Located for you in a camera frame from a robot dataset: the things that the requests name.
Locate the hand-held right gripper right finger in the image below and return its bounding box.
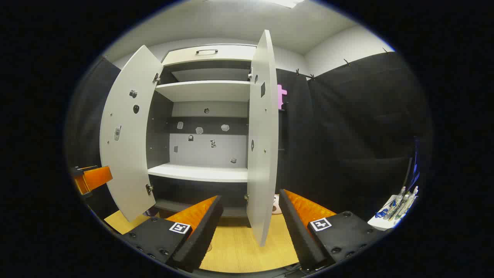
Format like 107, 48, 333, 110
279, 189, 382, 271

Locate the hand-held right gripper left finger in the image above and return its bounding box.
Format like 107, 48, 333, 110
122, 195, 224, 273

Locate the white door with camera sticker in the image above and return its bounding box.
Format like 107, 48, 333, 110
99, 45, 164, 222

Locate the white door with headphones sticker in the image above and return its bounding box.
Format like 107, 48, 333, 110
246, 30, 279, 247

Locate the white and grey cabinet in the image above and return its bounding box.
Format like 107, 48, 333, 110
146, 44, 258, 219

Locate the white tray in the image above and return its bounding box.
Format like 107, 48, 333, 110
367, 194, 419, 231

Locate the grey pen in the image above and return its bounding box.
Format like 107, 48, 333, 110
388, 186, 406, 219
398, 186, 419, 220

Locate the black backdrop cloth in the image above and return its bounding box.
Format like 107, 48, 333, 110
66, 51, 433, 232

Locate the white cabinet drawer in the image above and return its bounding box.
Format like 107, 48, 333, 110
162, 44, 257, 66

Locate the ceiling light panel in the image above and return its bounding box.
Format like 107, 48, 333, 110
266, 0, 305, 9

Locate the blue cable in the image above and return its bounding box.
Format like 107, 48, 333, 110
401, 137, 421, 193

